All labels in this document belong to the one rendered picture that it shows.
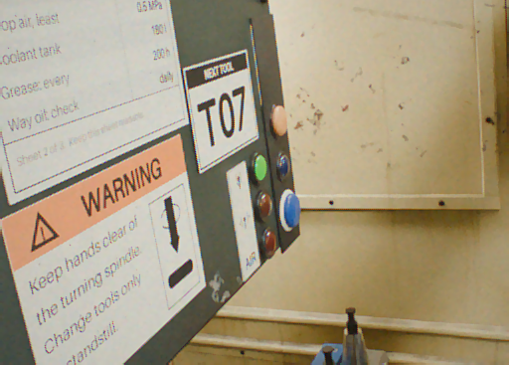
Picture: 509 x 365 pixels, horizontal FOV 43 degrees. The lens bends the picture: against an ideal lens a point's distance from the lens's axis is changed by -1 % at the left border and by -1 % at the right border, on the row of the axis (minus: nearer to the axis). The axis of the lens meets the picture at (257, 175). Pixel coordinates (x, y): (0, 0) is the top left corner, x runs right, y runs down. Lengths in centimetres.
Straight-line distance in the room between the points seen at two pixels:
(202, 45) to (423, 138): 85
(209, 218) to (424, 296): 97
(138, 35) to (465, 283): 106
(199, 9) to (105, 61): 11
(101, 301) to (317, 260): 108
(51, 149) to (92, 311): 9
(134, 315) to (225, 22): 22
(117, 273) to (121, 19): 14
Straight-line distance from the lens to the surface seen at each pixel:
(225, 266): 47
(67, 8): 34
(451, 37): 122
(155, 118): 39
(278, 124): 54
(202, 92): 44
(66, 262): 33
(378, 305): 142
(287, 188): 57
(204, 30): 46
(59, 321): 33
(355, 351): 100
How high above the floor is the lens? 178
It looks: 15 degrees down
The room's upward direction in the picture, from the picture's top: 8 degrees counter-clockwise
